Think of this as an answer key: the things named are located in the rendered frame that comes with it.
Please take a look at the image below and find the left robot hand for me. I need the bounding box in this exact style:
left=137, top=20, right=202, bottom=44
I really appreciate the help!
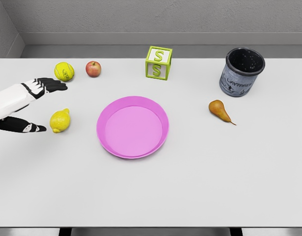
left=0, top=77, right=68, bottom=133

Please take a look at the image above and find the yellow lemon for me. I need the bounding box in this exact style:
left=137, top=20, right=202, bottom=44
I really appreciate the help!
left=49, top=108, right=71, bottom=134

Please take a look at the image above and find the pink round plate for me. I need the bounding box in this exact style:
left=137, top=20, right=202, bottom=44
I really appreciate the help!
left=96, top=95, right=170, bottom=160

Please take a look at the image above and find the yellow tennis ball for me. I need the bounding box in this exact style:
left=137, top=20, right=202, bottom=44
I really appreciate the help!
left=54, top=61, right=75, bottom=82

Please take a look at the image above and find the red apple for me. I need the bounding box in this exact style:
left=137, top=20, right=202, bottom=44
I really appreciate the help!
left=85, top=60, right=102, bottom=78

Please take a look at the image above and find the green letter S block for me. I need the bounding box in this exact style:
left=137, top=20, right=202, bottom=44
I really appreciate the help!
left=145, top=46, right=173, bottom=81

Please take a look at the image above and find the brown pear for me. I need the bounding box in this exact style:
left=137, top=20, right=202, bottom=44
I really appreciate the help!
left=208, top=99, right=237, bottom=126

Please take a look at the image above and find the dark grey enamel cup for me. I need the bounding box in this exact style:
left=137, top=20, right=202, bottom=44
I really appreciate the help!
left=219, top=47, right=266, bottom=97

